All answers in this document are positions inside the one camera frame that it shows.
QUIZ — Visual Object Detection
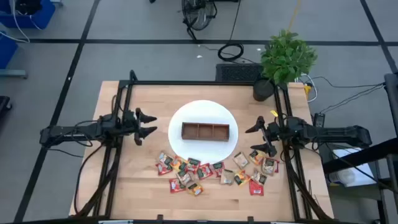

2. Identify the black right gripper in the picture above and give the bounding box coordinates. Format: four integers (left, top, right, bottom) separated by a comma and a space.
245, 116, 282, 158

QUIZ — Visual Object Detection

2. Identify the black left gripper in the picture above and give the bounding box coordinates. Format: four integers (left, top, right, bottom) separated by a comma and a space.
123, 107, 158, 146

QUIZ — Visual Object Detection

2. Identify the yellow tea packet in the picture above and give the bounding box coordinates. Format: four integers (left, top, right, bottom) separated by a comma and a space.
233, 170, 251, 187
171, 155, 188, 172
248, 149, 266, 166
186, 182, 205, 197

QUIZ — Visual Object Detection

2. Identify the brown wooden compartment tray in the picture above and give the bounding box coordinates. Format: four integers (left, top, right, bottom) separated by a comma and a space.
181, 121, 230, 142

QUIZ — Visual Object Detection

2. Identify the white round placemat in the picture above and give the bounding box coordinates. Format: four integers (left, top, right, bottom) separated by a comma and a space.
168, 100, 239, 165

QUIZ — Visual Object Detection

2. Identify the black power adapter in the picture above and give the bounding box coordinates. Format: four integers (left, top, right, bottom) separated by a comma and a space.
313, 113, 326, 128

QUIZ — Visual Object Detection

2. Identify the black floor grille mat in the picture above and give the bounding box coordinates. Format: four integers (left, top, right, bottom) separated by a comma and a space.
215, 63, 264, 83

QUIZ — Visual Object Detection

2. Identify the green plant in black pot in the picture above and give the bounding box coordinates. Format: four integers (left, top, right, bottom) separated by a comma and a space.
252, 29, 318, 103

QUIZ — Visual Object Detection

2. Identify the white box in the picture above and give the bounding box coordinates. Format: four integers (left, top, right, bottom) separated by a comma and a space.
328, 147, 377, 188

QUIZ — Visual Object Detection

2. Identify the black metal stand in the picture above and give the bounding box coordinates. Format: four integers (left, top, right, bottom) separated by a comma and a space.
322, 73, 398, 224

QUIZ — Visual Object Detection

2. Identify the black floor fan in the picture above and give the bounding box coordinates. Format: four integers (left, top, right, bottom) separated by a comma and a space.
181, 0, 218, 41

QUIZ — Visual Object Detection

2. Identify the grey floor bar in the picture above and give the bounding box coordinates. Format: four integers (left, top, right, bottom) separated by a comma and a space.
0, 68, 28, 79

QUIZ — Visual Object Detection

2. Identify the blue plastic bin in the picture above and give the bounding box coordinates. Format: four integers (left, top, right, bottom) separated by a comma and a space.
0, 30, 19, 70
0, 0, 57, 29

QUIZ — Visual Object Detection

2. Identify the coiled black cable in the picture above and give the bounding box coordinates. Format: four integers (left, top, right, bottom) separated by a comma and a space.
216, 42, 245, 62

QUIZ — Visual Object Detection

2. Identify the yellow hanging cable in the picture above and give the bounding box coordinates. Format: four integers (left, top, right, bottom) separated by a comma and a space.
287, 0, 302, 32

